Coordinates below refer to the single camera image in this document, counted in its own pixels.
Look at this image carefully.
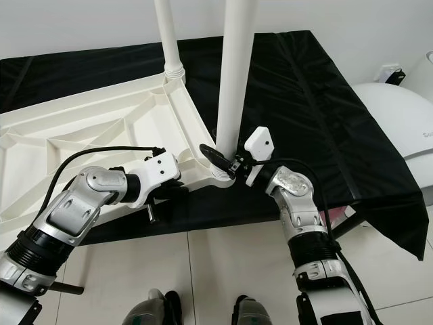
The grey robot right leg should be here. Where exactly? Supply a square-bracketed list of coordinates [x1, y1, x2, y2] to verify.
[233, 295, 279, 325]

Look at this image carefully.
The white rounded plastic container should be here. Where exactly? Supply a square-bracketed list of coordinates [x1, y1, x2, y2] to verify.
[405, 50, 433, 86]

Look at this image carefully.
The white round appliance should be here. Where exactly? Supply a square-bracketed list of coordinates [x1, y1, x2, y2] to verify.
[355, 83, 433, 208]

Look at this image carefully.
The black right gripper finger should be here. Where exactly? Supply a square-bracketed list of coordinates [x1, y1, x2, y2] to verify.
[198, 143, 235, 171]

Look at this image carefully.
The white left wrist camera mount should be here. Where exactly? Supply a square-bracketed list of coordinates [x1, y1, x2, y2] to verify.
[127, 150, 182, 208]

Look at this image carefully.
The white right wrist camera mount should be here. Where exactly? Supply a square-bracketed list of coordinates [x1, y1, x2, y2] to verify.
[243, 126, 275, 188]

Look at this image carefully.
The white plastic table top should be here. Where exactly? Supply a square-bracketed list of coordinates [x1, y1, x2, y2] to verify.
[0, 76, 235, 253]

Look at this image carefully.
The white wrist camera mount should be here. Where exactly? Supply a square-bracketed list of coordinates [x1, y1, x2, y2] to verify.
[127, 150, 182, 208]
[243, 126, 275, 188]

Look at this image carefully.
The black tablecloth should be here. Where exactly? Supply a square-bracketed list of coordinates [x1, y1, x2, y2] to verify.
[0, 30, 431, 261]

